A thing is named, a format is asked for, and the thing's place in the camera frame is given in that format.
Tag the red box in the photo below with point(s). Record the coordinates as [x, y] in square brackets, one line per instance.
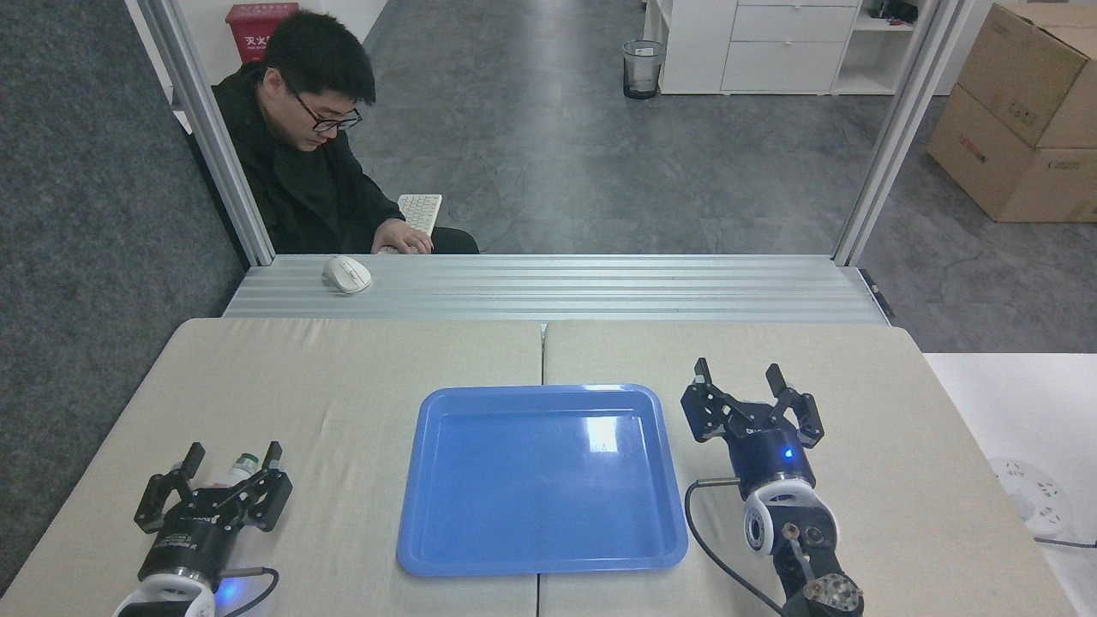
[253, 34]

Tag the white drawer cabinet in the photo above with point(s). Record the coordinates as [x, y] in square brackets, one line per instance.
[771, 51]

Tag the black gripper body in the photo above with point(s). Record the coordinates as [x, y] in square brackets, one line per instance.
[770, 450]
[193, 540]

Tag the white computer mouse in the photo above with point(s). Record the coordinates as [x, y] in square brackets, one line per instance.
[346, 274]

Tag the white keyboard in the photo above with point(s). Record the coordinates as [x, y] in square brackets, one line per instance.
[422, 210]

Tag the blue plastic tray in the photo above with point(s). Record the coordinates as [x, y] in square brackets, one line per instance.
[540, 488]

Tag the person's hand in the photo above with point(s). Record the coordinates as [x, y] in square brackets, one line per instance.
[403, 237]

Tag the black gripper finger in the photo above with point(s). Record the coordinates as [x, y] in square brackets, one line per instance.
[705, 411]
[804, 416]
[267, 497]
[158, 501]

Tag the black end bracket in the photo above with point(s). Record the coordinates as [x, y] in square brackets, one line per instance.
[878, 296]

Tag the person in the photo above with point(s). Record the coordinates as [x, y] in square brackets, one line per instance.
[300, 188]

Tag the grey waste bin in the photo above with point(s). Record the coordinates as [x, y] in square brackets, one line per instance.
[643, 70]

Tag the small cardboard box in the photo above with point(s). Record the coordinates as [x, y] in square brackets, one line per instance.
[1028, 77]

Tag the round white power strip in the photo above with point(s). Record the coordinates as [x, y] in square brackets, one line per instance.
[1033, 497]

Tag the large cardboard box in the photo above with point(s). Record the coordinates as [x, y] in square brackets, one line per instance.
[1003, 176]

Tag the silver aluminium rail bed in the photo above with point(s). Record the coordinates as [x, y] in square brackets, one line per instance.
[600, 287]

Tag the white orange switch part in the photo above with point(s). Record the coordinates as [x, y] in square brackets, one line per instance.
[242, 470]

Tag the white side table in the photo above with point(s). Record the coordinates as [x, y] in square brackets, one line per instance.
[1011, 411]

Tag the silver aluminium post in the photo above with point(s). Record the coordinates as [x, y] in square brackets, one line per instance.
[896, 137]
[214, 146]

